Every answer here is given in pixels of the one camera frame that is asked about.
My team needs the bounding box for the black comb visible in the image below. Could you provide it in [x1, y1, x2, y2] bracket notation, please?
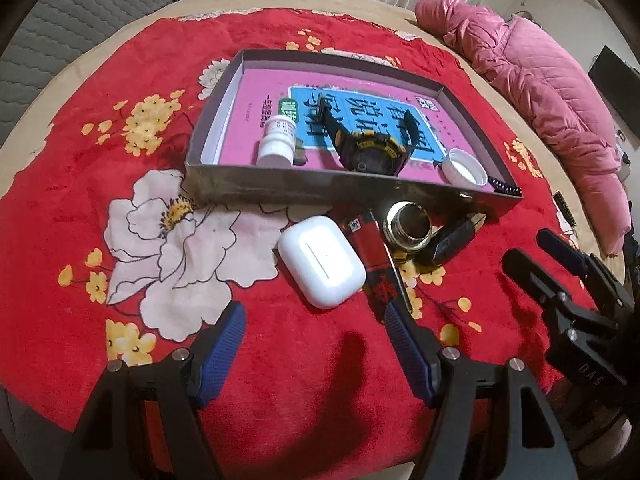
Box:
[487, 177, 523, 196]

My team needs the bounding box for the red cigarette pack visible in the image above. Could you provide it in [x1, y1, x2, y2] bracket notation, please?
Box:
[345, 212, 416, 321]

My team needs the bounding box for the black television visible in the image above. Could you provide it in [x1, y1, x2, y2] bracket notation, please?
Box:
[587, 45, 640, 98]

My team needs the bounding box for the red floral blanket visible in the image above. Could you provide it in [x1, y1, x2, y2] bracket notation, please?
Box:
[0, 10, 601, 461]

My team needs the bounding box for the pink quilted pillow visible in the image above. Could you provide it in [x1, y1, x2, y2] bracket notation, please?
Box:
[505, 15, 621, 176]

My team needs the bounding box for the black keychain tag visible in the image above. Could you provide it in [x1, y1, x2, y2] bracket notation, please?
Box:
[552, 191, 581, 233]

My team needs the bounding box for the white bottle cap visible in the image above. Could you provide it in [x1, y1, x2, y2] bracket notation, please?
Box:
[440, 148, 488, 186]

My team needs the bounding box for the white earbuds case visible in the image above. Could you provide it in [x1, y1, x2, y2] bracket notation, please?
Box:
[277, 215, 367, 310]

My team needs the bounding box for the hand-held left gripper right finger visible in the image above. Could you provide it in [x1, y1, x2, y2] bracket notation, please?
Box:
[384, 302, 576, 480]

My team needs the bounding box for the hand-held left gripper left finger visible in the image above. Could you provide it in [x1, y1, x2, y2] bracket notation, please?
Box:
[59, 300, 247, 480]

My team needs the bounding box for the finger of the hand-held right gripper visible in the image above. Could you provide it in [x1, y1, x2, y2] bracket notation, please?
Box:
[536, 228, 632, 304]
[501, 249, 581, 322]

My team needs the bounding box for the small white pill bottle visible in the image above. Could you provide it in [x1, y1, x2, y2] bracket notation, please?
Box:
[257, 115, 299, 167]

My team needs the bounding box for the grey quilted headboard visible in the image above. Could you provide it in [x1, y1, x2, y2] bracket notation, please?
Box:
[0, 0, 206, 131]

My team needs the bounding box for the grey cardboard box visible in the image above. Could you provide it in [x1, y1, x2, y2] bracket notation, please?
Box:
[184, 49, 525, 223]

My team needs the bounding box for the pink padded jacket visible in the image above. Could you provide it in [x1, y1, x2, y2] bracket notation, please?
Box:
[415, 0, 633, 253]

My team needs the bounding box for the black yellow wristwatch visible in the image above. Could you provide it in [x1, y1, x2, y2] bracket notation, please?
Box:
[314, 92, 421, 177]

